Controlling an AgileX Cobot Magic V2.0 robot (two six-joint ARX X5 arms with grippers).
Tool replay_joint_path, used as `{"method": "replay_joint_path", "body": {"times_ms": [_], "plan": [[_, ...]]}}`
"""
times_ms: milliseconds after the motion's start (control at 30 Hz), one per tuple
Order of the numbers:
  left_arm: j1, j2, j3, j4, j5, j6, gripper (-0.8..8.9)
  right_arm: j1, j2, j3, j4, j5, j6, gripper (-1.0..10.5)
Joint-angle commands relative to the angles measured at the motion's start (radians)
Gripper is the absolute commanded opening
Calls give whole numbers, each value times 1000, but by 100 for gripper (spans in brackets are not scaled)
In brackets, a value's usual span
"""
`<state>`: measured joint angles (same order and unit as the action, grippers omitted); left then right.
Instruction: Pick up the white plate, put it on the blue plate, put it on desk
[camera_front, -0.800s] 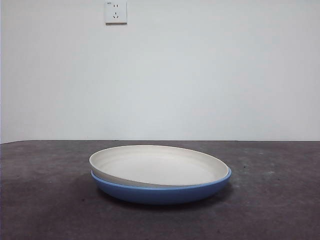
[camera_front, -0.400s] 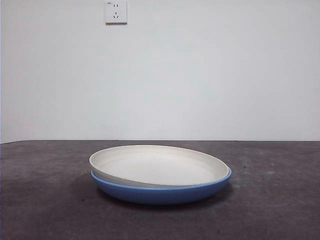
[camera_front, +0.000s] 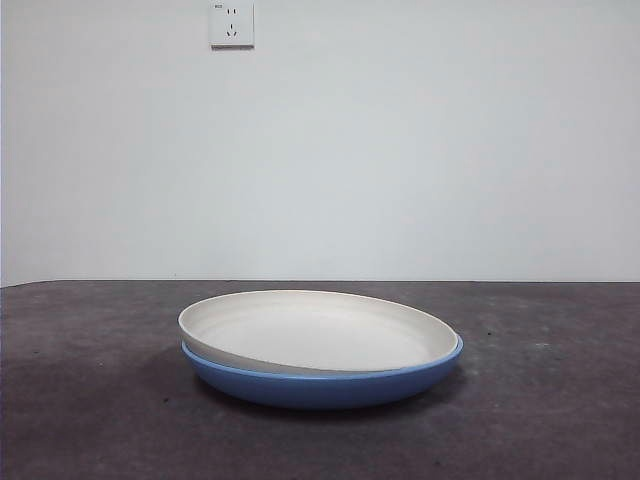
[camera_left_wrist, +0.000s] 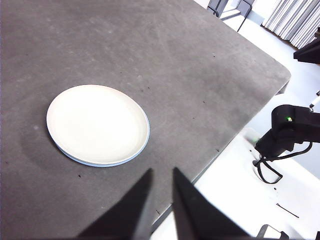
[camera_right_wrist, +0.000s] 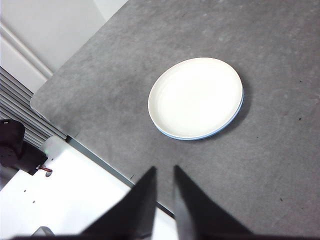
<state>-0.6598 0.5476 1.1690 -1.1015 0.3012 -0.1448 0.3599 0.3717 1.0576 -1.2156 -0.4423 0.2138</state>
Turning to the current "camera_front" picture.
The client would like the blue round plate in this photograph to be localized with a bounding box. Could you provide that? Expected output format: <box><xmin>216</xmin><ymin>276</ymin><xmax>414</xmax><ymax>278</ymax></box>
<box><xmin>180</xmin><ymin>333</ymin><xmax>465</xmax><ymax>412</ymax></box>

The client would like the white wall power socket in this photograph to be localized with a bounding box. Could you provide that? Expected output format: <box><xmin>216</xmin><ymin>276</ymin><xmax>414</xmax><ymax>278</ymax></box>
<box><xmin>209</xmin><ymin>2</ymin><xmax>255</xmax><ymax>50</ymax></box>

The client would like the white round plate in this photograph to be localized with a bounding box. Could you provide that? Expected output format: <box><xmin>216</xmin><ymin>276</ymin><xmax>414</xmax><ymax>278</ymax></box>
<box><xmin>177</xmin><ymin>288</ymin><xmax>459</xmax><ymax>374</ymax></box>

